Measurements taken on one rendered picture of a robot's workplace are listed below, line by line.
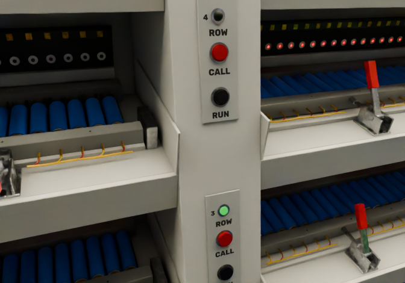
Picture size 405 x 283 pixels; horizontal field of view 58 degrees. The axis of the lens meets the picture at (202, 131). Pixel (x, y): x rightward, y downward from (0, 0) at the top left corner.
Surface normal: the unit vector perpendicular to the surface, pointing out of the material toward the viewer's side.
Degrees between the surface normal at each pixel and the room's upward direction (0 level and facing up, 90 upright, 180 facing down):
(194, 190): 90
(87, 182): 19
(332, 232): 108
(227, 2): 90
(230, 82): 90
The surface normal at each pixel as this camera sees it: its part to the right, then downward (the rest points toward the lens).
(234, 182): 0.36, 0.22
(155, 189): 0.35, 0.52
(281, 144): 0.07, -0.84
